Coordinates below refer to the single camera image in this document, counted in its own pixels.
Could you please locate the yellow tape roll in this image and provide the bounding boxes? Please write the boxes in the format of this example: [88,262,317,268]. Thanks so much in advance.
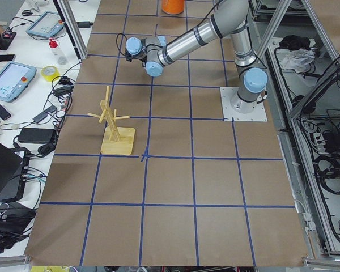
[41,66,60,82]

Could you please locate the black cable bundle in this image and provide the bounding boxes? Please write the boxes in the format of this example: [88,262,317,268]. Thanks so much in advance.
[12,75,74,156]

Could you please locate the black smartphone on desk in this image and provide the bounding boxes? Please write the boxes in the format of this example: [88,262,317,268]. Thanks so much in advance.
[0,105,11,120]

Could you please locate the orange cylindrical can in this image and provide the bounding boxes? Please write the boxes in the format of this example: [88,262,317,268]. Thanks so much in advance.
[161,0,185,15]

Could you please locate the white bottle red cap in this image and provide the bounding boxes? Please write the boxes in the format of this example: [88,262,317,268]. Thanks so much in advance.
[49,39,67,65]

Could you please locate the aluminium frame structure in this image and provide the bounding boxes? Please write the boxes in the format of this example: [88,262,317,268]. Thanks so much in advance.
[250,1,340,271]

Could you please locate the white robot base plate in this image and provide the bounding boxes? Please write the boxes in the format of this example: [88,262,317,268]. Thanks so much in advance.
[220,87,267,122]

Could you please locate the small black adapter box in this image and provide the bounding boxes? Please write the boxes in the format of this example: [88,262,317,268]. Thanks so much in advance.
[77,21,94,28]

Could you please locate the bamboo mug tree stand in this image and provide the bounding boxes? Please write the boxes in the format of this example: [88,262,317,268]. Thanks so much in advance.
[87,86,135,155]

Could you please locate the black smartphone near pendant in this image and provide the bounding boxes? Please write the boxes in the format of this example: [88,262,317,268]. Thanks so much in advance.
[0,54,16,62]

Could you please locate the crumpled white cloth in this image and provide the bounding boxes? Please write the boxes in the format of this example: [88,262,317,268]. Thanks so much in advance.
[280,49,316,73]

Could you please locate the black cable coils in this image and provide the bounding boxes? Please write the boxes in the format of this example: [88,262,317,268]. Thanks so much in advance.
[300,110,340,196]

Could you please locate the black scissors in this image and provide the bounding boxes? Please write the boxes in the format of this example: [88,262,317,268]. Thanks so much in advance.
[21,9,35,16]

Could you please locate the lower teach pendant tablet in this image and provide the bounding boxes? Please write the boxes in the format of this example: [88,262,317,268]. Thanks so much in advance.
[0,61,37,102]

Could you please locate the upper teach pendant tablet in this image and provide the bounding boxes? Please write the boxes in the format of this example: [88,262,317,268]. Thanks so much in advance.
[26,11,64,38]

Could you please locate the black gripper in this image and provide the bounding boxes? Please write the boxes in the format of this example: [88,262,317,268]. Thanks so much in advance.
[125,48,147,67]

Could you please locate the teach pendant tablet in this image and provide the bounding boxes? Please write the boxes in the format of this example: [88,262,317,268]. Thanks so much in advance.
[26,11,64,38]
[0,61,37,102]

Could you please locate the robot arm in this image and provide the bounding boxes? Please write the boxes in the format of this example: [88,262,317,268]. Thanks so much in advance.
[124,1,268,114]

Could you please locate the black power adapter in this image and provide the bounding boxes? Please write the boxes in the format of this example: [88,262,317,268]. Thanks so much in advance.
[18,127,55,144]

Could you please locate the black laptop computer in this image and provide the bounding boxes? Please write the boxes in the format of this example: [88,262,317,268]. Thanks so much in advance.
[0,143,29,203]

